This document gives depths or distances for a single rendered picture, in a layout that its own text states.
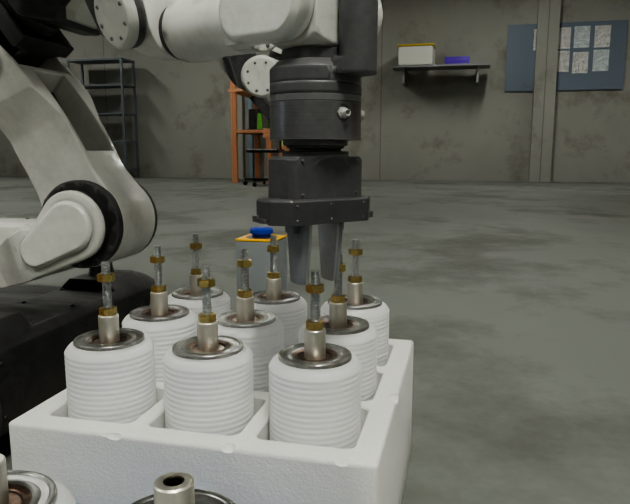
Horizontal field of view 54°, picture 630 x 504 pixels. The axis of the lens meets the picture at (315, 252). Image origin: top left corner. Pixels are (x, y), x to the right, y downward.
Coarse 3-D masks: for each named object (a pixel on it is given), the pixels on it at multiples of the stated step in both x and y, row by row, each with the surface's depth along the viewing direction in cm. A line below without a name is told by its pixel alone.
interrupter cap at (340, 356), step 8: (296, 344) 67; (328, 344) 67; (280, 352) 64; (288, 352) 64; (296, 352) 65; (328, 352) 65; (336, 352) 65; (344, 352) 65; (280, 360) 62; (288, 360) 62; (296, 360) 62; (304, 360) 62; (312, 360) 63; (320, 360) 63; (328, 360) 62; (336, 360) 62; (344, 360) 62; (304, 368) 60; (312, 368) 60; (320, 368) 60; (328, 368) 60
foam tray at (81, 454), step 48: (384, 384) 76; (48, 432) 64; (96, 432) 63; (144, 432) 63; (192, 432) 63; (384, 432) 63; (96, 480) 64; (144, 480) 62; (240, 480) 60; (288, 480) 58; (336, 480) 57; (384, 480) 62
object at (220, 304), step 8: (168, 296) 91; (224, 296) 91; (176, 304) 88; (184, 304) 88; (192, 304) 88; (200, 304) 88; (216, 304) 89; (224, 304) 90; (200, 312) 88; (216, 312) 89
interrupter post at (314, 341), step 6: (306, 330) 63; (312, 330) 63; (318, 330) 63; (324, 330) 63; (306, 336) 63; (312, 336) 63; (318, 336) 63; (324, 336) 63; (306, 342) 63; (312, 342) 63; (318, 342) 63; (324, 342) 63; (306, 348) 63; (312, 348) 63; (318, 348) 63; (324, 348) 63; (306, 354) 63; (312, 354) 63; (318, 354) 63; (324, 354) 63
